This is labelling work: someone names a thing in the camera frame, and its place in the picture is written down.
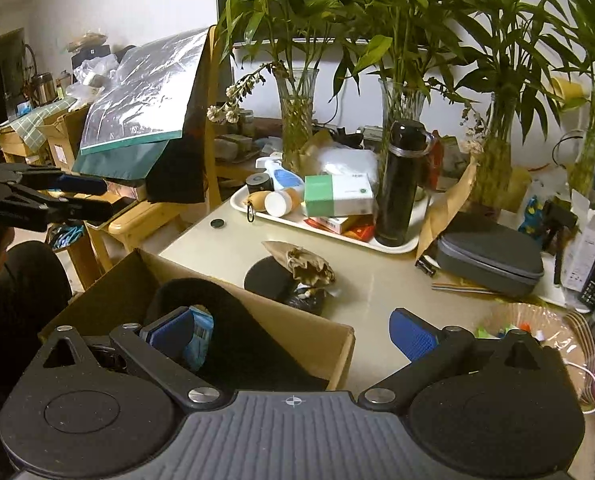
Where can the green and white box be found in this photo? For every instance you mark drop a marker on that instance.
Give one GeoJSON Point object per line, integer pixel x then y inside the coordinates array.
{"type": "Point", "coordinates": [340, 195]}

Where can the brown paper bag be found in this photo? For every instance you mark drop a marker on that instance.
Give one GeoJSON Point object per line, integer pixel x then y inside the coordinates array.
{"type": "Point", "coordinates": [447, 210]}
{"type": "Point", "coordinates": [302, 265]}

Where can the grey round tin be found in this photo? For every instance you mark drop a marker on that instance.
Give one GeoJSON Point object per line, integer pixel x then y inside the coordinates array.
{"type": "Point", "coordinates": [259, 183]}

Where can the striped ribbon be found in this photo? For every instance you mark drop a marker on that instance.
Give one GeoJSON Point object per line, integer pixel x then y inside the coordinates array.
{"type": "Point", "coordinates": [462, 288]}

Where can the red flat box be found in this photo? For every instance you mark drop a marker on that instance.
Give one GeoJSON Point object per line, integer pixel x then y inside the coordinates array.
{"type": "Point", "coordinates": [337, 225]}

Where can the metal kettle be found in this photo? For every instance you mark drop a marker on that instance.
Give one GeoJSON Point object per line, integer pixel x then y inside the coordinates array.
{"type": "Point", "coordinates": [43, 89]}

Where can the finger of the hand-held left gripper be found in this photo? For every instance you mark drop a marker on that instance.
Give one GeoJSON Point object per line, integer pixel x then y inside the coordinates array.
{"type": "Point", "coordinates": [92, 211]}
{"type": "Point", "coordinates": [84, 185]}

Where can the silver insulated bag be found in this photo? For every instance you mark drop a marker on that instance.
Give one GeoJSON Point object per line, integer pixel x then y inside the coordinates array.
{"type": "Point", "coordinates": [142, 95]}

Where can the black fleece hat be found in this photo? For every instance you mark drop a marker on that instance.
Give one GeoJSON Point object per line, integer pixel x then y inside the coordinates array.
{"type": "Point", "coordinates": [257, 345]}

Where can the white cap jar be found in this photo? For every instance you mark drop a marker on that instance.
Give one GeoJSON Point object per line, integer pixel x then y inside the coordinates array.
{"type": "Point", "coordinates": [280, 202]}

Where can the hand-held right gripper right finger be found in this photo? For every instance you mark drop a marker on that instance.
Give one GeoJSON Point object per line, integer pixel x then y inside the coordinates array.
{"type": "Point", "coordinates": [412, 335]}

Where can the black thermos bottle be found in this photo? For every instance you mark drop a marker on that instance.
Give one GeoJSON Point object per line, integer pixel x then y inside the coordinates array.
{"type": "Point", "coordinates": [397, 195]}

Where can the black round button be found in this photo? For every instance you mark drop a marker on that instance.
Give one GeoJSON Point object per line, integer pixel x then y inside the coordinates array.
{"type": "Point", "coordinates": [218, 223]}

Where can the white plastic bag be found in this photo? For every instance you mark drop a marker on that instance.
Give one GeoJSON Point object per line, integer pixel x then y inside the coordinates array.
{"type": "Point", "coordinates": [350, 162]}

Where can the black mini tripod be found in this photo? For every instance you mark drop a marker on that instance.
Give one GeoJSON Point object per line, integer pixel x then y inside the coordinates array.
{"type": "Point", "coordinates": [560, 225]}

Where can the wooden chair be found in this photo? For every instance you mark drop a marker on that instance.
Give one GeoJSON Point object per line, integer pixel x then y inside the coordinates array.
{"type": "Point", "coordinates": [211, 150]}

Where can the white spray bottle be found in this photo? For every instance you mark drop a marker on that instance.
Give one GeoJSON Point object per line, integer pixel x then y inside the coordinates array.
{"type": "Point", "coordinates": [282, 177]}

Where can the blue toy figure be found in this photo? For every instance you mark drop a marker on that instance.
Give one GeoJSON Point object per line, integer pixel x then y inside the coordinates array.
{"type": "Point", "coordinates": [531, 217]}

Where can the small cardboard box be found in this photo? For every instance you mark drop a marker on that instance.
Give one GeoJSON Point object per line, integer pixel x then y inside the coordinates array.
{"type": "Point", "coordinates": [64, 140]}

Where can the blue plastic packet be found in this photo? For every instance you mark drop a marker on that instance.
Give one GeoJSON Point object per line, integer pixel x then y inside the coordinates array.
{"type": "Point", "coordinates": [202, 335]}

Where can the clear plastic bowl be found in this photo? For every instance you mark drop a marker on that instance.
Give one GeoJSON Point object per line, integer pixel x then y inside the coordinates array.
{"type": "Point", "coordinates": [527, 320]}

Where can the white tray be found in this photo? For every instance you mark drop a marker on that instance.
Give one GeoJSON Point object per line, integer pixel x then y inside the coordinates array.
{"type": "Point", "coordinates": [290, 225]}

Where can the grey zip case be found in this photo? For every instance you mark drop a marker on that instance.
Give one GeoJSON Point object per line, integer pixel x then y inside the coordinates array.
{"type": "Point", "coordinates": [487, 255]}

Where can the checked cloth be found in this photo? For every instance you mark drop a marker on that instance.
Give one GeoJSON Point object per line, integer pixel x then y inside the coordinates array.
{"type": "Point", "coordinates": [42, 117]}

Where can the dried flower sprig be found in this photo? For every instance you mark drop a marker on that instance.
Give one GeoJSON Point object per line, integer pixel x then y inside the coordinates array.
{"type": "Point", "coordinates": [237, 95]}

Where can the tall white box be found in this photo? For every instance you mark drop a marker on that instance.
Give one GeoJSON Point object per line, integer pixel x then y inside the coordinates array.
{"type": "Point", "coordinates": [585, 245]}

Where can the bamboo plant in glass vase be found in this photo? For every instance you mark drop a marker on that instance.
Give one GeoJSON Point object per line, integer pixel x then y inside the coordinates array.
{"type": "Point", "coordinates": [590, 155]}
{"type": "Point", "coordinates": [297, 125]}
{"type": "Point", "coordinates": [402, 100]}
{"type": "Point", "coordinates": [497, 160]}

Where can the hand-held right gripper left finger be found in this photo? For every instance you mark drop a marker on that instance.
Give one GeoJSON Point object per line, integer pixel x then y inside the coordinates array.
{"type": "Point", "coordinates": [170, 332]}

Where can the black clip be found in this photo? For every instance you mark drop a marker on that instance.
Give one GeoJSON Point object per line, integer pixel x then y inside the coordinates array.
{"type": "Point", "coordinates": [426, 266]}

